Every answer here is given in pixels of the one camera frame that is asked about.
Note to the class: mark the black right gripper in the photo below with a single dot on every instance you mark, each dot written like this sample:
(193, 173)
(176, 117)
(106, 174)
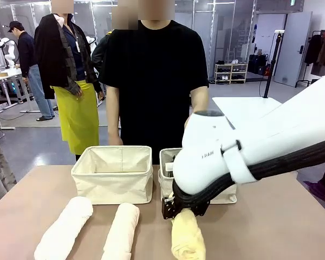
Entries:
(169, 202)

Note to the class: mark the yellow towel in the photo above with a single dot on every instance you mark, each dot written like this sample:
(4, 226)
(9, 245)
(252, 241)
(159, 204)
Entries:
(188, 238)

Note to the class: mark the white towel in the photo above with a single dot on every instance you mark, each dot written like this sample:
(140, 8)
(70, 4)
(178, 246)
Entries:
(122, 233)
(62, 233)

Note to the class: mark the person's right forearm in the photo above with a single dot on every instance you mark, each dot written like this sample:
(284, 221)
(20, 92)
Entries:
(115, 119)

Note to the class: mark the person's left forearm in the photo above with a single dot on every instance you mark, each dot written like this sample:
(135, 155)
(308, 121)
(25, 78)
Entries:
(200, 100)

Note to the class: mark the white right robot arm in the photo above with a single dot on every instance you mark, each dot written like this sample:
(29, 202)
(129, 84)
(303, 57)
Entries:
(205, 140)

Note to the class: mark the person's right hand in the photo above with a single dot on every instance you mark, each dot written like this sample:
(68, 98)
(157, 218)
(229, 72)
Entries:
(116, 141)

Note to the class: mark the person's left hand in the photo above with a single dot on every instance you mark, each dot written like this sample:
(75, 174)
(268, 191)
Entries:
(187, 123)

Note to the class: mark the cream fabric basket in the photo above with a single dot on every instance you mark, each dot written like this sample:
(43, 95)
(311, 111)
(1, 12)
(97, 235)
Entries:
(113, 187)
(166, 187)

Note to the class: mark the large white table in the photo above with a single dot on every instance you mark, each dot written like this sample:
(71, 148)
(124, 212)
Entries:
(241, 107)

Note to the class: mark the person in black t-shirt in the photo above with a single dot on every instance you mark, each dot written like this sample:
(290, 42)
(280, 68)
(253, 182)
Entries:
(151, 81)

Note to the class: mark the person in yellow apron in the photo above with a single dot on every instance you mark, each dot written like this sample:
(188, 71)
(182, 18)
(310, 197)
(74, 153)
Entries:
(75, 113)

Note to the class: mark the white shoe rack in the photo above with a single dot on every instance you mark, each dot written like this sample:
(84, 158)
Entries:
(231, 73)

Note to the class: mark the person in dark jacket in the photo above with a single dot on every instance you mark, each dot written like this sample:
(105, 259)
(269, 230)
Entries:
(97, 59)

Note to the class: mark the black suitcases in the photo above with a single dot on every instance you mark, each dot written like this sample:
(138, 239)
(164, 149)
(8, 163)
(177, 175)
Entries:
(257, 63)

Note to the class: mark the black clothes rack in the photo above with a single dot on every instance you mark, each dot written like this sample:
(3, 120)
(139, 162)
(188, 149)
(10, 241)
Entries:
(303, 73)

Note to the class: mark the grey-blue door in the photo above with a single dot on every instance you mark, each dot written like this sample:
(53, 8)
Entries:
(292, 48)

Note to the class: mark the man with black cap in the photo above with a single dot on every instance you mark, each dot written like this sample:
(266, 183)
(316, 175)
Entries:
(29, 59)

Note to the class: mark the white desk with legs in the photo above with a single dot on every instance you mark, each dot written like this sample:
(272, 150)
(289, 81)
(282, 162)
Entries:
(0, 77)

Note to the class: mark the black hanging coat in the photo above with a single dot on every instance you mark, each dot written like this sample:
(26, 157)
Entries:
(312, 48)

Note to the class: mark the small white background robot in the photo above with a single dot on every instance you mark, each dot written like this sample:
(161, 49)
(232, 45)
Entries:
(5, 48)

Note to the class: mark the black camera stand pole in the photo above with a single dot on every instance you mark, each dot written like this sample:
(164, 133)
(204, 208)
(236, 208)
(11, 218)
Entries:
(272, 67)

